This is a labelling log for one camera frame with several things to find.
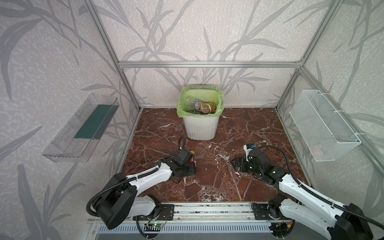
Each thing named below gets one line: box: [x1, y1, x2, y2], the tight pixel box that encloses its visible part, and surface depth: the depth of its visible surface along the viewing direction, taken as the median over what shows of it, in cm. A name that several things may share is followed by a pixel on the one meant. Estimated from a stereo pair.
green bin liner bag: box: [177, 85, 225, 118], surface depth 93 cm
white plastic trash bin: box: [183, 115, 220, 141], surface depth 88 cm
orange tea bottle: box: [194, 101, 217, 115], surface depth 85 cm
